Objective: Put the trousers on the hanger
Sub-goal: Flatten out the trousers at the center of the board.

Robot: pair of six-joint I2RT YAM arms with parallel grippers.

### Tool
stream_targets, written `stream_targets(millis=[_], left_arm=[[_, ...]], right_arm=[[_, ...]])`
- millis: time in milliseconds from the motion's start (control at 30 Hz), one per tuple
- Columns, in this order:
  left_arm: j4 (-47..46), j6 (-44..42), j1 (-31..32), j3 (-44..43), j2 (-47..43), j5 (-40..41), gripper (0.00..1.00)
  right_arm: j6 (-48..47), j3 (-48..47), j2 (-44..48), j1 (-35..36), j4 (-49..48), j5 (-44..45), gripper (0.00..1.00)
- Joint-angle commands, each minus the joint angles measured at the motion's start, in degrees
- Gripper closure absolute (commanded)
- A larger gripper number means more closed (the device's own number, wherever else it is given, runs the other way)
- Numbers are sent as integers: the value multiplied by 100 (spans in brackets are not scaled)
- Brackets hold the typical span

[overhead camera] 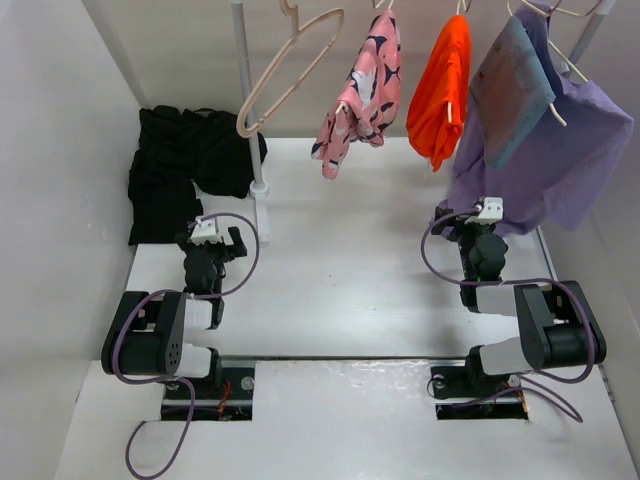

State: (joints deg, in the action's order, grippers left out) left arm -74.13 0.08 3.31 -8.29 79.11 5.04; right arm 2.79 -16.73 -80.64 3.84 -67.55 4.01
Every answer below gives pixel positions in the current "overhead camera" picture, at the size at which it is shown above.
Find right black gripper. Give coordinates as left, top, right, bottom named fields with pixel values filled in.
left=431, top=205, right=495, bottom=278

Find black trousers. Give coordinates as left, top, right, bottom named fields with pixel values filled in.
left=128, top=105, right=254, bottom=246

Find pink plastic hanger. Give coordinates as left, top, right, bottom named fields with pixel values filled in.
left=235, top=0, right=346, bottom=140

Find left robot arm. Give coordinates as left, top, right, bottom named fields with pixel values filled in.
left=101, top=227, right=247, bottom=397

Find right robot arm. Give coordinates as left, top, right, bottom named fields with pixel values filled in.
left=427, top=198, right=607, bottom=395

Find hanger under denim garment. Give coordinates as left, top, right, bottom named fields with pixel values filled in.
left=506, top=0, right=568, bottom=127

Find hanger under orange garment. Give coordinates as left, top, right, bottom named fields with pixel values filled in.
left=447, top=0, right=471, bottom=124

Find hanger under purple shirt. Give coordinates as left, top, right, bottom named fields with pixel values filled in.
left=548, top=0, right=616, bottom=82

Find hanger under pink garment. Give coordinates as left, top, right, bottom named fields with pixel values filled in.
left=335, top=0, right=395, bottom=114

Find purple shirt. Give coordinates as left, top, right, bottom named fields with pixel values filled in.
left=441, top=6, right=634, bottom=236

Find orange garment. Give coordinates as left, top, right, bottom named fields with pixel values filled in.
left=406, top=14, right=472, bottom=171

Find blue denim garment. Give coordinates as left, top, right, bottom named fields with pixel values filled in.
left=469, top=16, right=555, bottom=169

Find pink floral garment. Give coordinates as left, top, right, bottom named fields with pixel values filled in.
left=311, top=8, right=402, bottom=180

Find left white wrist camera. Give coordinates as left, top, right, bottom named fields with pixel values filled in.
left=189, top=217, right=221, bottom=245

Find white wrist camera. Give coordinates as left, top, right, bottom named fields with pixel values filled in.
left=466, top=197, right=504, bottom=225
left=189, top=217, right=221, bottom=245

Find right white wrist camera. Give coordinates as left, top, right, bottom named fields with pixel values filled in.
left=466, top=197, right=504, bottom=225

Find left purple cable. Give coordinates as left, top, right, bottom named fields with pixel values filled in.
left=110, top=212, right=261, bottom=479

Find purple cable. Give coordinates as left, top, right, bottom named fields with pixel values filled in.
left=110, top=212, right=261, bottom=479
left=420, top=203, right=600, bottom=424

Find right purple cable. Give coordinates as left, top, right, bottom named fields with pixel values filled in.
left=420, top=203, right=600, bottom=424

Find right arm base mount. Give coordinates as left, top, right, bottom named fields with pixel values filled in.
left=427, top=364, right=529, bottom=421

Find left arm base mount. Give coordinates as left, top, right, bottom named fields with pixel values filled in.
left=160, top=356, right=256, bottom=422

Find white clothes rack frame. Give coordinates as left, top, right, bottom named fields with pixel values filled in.
left=229, top=0, right=619, bottom=245

